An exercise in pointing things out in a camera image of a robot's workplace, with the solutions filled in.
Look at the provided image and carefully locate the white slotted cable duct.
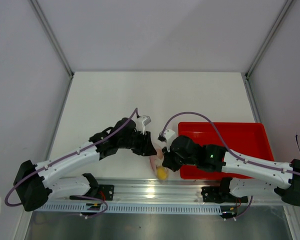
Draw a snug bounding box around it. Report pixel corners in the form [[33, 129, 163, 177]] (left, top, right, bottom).
[[37, 201, 222, 215]]

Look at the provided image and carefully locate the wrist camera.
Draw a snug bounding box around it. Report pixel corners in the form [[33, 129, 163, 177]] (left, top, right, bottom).
[[135, 115, 152, 134], [157, 129, 177, 149]]

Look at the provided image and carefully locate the aluminium mounting rail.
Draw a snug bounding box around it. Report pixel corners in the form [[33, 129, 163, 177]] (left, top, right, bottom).
[[23, 177, 268, 202]]

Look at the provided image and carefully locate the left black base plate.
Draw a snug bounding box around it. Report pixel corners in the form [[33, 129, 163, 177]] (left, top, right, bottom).
[[84, 184, 115, 201]]

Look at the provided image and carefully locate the clear zip top bag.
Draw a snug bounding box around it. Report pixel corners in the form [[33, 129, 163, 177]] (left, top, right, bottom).
[[153, 158, 169, 181]]

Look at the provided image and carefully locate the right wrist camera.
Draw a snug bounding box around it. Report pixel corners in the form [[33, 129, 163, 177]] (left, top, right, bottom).
[[157, 129, 177, 149]]

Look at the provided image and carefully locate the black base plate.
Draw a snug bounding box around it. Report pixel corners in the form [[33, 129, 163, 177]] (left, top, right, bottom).
[[201, 186, 248, 204], [84, 184, 115, 201]]

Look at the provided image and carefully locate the white egg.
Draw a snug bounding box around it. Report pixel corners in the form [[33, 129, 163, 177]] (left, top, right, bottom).
[[156, 148, 164, 160]]

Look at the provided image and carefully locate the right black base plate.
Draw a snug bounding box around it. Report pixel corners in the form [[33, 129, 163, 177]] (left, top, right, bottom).
[[201, 186, 248, 204]]

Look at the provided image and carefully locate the red plastic tray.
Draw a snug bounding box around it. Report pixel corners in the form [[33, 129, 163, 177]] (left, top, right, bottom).
[[178, 122, 274, 181]]

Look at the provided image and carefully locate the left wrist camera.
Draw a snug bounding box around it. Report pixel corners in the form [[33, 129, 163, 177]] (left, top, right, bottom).
[[135, 115, 152, 134]]

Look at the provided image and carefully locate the purple cable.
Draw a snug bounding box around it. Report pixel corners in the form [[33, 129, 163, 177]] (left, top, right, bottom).
[[4, 107, 141, 220], [159, 111, 300, 221]]

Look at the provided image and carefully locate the yellow toy pepper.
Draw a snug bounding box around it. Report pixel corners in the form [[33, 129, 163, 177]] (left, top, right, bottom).
[[156, 166, 169, 181]]

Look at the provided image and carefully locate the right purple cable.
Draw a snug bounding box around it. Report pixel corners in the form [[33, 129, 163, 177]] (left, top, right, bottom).
[[159, 111, 300, 221]]

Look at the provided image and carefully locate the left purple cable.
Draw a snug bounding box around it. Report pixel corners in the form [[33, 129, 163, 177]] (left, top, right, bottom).
[[4, 107, 141, 220]]

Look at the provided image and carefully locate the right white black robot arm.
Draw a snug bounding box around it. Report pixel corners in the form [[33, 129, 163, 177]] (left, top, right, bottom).
[[158, 135, 300, 207]]

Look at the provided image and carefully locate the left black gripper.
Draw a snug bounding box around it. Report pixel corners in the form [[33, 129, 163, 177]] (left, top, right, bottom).
[[118, 129, 157, 157]]

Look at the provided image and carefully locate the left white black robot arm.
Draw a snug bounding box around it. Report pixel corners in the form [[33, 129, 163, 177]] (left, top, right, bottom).
[[13, 115, 157, 212]]

